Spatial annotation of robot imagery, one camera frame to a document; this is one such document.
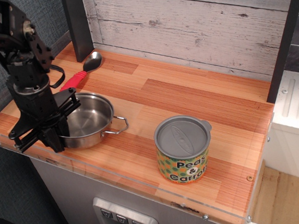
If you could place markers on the dark grey right post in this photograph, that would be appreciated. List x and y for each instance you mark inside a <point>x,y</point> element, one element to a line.
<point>286,40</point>

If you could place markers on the red handled metal spoon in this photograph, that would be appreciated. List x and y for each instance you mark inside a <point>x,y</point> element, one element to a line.
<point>93,62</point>

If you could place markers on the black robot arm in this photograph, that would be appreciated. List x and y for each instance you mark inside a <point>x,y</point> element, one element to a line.
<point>22,53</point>

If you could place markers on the peas and carrots can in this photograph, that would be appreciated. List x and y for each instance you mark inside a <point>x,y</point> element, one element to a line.
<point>182,144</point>

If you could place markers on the clear acrylic edge guard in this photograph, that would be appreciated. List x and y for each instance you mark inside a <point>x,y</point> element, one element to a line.
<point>129,161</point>

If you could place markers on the white toy sink unit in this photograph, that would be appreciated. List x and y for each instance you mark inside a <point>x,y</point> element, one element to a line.
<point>282,149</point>

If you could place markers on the stainless steel pot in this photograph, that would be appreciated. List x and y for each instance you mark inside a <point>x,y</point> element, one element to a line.
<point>91,122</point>

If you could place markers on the dark grey post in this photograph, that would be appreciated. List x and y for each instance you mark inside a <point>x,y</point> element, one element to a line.
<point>78,27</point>
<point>286,40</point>

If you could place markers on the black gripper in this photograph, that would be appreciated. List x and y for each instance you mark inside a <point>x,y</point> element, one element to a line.
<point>43,114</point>

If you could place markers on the silver dispenser panel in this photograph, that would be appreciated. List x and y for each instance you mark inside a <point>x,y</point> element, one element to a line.
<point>112,213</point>

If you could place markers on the dark grey left post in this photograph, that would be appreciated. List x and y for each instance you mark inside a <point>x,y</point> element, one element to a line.
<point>78,27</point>

